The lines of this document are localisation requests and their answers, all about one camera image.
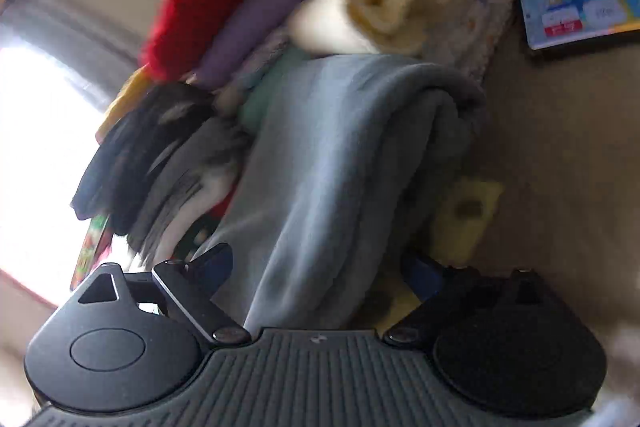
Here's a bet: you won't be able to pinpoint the grey fleece garment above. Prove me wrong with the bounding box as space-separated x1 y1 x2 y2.
212 54 486 333

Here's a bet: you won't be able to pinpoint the folded red black garment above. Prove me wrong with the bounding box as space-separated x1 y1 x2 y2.
172 183 238 261

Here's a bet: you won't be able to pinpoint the colourful alphabet bed bumper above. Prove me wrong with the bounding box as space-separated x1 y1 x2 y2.
70 215 113 291

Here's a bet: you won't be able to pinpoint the folded grey white garments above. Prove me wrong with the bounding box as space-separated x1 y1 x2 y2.
127 117 250 269

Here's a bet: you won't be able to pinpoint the folded dark brown garments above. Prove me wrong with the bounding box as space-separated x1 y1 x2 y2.
72 83 214 235

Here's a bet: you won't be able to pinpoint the Mickey Mouse bed blanket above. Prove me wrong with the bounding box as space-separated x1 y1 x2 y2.
369 31 640 358

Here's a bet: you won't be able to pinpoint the mint green folded garment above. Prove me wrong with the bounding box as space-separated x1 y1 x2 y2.
238 44 311 135

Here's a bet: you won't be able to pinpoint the yellow garment on pile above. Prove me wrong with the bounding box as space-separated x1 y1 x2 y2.
96 65 154 143

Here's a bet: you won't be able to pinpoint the purple folded garment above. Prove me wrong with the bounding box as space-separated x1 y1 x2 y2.
193 0 303 91

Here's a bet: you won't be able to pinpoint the rolled cream towel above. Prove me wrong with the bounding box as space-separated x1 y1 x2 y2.
286 0 430 56

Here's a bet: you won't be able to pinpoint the red fleece garment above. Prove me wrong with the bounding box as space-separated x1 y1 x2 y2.
140 0 243 83

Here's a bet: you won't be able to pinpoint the colourful picture book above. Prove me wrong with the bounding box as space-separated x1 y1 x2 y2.
520 0 639 52

